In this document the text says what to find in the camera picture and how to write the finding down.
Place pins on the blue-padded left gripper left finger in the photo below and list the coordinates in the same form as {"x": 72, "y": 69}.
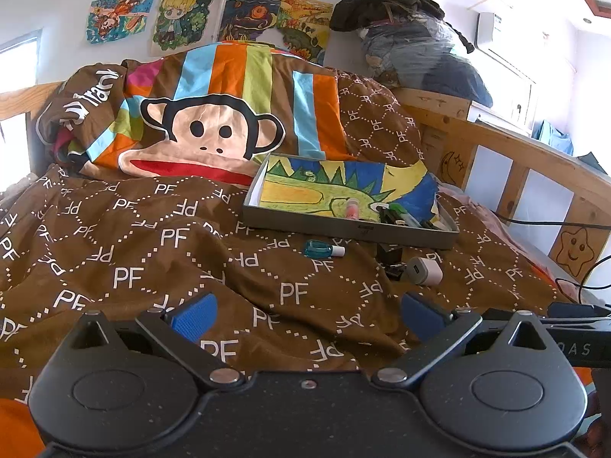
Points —
{"x": 175, "y": 335}

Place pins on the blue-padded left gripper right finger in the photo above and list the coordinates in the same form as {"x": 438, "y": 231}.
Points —
{"x": 443, "y": 336}

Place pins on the white USB charger plug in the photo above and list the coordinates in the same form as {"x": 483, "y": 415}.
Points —
{"x": 423, "y": 271}

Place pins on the black binder clip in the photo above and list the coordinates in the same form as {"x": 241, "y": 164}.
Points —
{"x": 391, "y": 261}

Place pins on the green cap marker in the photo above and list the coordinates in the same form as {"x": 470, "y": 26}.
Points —
{"x": 402, "y": 214}

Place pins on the teal nail polish bottle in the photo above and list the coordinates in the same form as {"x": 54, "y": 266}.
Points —
{"x": 320, "y": 250}

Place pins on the pink cosmetic tube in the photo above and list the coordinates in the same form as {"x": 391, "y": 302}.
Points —
{"x": 352, "y": 210}

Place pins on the grey metal tray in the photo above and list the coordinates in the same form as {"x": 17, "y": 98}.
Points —
{"x": 364, "y": 230}

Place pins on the brown PF patterned duvet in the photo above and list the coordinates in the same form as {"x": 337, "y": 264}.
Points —
{"x": 69, "y": 245}

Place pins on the dinosaur painting paper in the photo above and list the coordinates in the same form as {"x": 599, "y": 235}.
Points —
{"x": 326, "y": 188}

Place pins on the blue hanging clothing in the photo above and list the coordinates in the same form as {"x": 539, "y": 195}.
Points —
{"x": 549, "y": 135}

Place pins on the striped monkey face pillow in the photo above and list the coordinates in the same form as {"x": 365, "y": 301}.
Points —
{"x": 214, "y": 112}

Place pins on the bagged bedding bundle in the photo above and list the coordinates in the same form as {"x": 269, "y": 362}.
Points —
{"x": 450, "y": 74}

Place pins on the white air conditioner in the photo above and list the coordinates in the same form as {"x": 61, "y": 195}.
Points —
{"x": 507, "y": 39}

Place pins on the blond character drawing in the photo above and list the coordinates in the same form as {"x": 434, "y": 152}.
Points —
{"x": 179, "y": 25}

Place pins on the anime drawing lower left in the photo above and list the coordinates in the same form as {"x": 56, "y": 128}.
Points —
{"x": 112, "y": 20}

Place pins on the dark swirl painting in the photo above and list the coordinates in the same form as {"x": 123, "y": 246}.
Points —
{"x": 246, "y": 20}

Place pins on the orange landscape painting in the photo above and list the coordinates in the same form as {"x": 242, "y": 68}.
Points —
{"x": 305, "y": 28}

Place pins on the black fuzzy hat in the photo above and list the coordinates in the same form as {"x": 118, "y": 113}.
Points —
{"x": 386, "y": 7}

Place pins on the wooden side rail left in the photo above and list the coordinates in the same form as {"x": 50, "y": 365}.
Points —
{"x": 26, "y": 101}

